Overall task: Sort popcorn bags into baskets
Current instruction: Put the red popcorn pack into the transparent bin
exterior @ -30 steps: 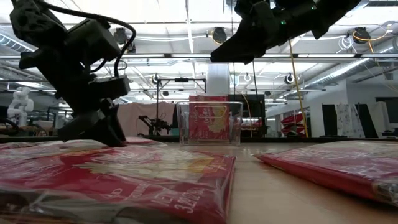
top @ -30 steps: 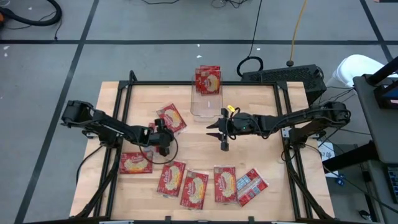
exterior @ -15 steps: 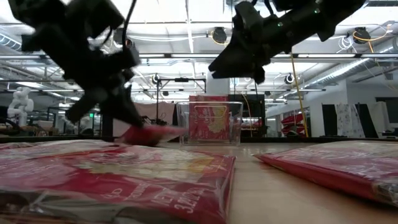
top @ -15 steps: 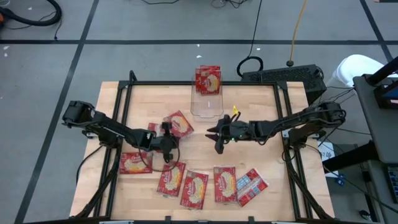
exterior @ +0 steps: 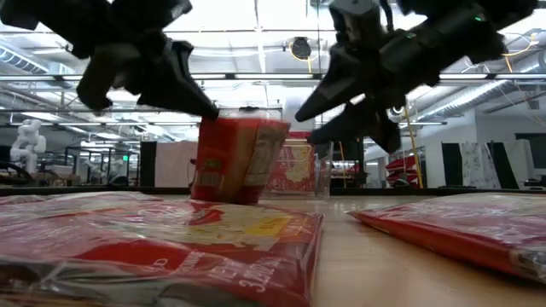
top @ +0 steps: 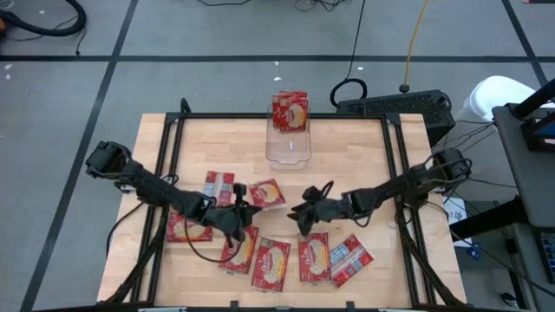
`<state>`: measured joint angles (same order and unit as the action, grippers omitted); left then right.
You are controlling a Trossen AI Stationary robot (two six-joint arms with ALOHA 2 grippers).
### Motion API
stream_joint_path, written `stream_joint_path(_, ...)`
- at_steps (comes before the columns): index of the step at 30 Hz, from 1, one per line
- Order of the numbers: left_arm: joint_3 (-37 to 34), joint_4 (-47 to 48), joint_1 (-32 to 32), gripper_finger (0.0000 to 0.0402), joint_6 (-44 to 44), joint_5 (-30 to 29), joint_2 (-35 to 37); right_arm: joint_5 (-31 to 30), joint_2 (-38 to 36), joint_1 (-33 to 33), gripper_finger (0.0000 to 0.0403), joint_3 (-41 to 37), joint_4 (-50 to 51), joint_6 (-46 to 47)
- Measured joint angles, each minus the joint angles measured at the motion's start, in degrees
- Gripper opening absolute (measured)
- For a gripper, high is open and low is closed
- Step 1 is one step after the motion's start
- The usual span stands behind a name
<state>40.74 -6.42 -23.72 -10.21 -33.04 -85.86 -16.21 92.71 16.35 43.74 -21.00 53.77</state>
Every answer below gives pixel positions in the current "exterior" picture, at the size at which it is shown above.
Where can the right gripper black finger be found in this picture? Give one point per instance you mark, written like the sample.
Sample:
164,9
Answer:
341,85
367,123

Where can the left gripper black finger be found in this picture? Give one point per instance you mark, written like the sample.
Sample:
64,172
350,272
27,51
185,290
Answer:
179,81
100,77

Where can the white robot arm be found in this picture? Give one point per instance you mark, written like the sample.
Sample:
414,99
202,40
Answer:
27,145

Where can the black cabinet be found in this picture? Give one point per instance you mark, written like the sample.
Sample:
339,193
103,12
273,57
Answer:
354,170

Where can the red storage bins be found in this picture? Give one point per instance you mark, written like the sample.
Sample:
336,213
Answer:
403,168

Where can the clear plastic basket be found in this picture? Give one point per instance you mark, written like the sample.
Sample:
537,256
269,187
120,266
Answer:
322,170

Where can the long ceiling light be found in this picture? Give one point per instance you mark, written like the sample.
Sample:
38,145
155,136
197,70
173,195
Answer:
469,76
273,76

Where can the white fabric partition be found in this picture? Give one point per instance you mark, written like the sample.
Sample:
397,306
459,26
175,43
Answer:
175,164

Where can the black panel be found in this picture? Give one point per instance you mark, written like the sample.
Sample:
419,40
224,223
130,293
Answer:
451,164
503,166
148,164

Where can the patterned white fabric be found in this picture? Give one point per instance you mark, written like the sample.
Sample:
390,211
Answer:
478,166

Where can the dark window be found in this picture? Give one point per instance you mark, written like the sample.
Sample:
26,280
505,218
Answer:
538,149

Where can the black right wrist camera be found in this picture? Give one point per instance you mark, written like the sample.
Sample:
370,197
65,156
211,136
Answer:
358,21

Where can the black aluminium table frame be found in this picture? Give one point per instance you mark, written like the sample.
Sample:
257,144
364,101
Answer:
384,191

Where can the silver ventilation duct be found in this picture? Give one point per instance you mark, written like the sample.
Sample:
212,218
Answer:
469,98

